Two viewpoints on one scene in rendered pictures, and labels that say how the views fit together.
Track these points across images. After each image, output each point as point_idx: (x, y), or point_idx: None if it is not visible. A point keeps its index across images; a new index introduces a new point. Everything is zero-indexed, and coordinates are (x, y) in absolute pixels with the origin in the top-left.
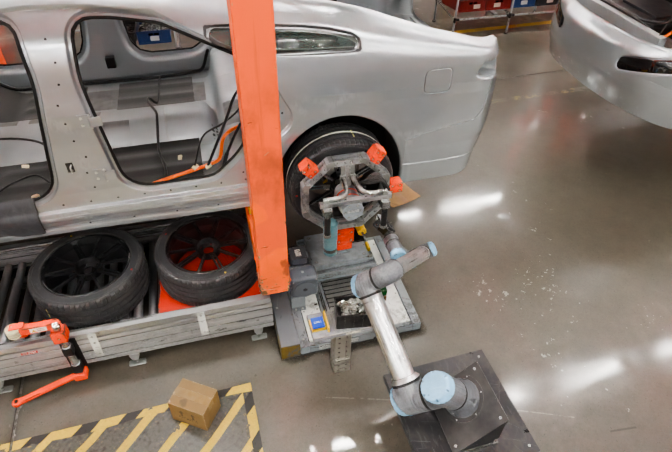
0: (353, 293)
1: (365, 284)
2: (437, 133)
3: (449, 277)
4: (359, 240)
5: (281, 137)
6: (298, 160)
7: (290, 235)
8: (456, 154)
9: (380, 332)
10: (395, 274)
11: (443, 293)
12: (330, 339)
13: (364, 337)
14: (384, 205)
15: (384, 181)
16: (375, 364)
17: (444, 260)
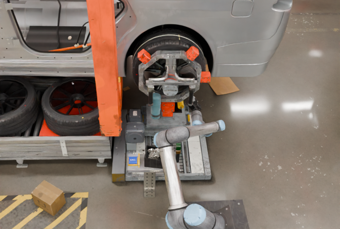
0: (154, 144)
1: (162, 139)
2: (241, 45)
3: (242, 149)
4: (178, 112)
5: (128, 33)
6: (139, 50)
7: (141, 102)
8: (255, 63)
9: (166, 172)
10: (182, 136)
11: (235, 159)
12: None
13: None
14: (190, 89)
15: (194, 73)
16: None
17: (242, 137)
